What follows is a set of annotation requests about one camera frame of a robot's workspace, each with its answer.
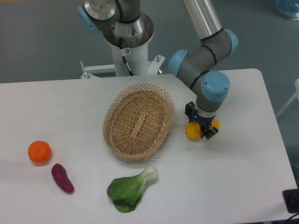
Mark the green bok choy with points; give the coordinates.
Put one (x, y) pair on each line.
(126, 192)

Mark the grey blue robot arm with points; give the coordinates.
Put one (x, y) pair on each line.
(128, 31)

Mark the woven wicker basket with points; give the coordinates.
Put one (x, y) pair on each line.
(138, 121)

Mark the black device at table edge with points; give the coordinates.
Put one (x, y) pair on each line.
(291, 198)

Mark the blue plastic bag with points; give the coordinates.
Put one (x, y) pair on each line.
(288, 8)

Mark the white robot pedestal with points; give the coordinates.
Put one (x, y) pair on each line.
(127, 62)

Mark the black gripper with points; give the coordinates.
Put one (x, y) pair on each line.
(203, 118)

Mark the orange tangerine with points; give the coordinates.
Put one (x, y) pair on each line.
(39, 152)

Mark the yellow mango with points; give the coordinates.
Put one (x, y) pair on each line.
(194, 132)

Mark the white frame at right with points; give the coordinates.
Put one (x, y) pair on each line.
(293, 97)

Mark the purple sweet potato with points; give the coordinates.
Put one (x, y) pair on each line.
(61, 179)

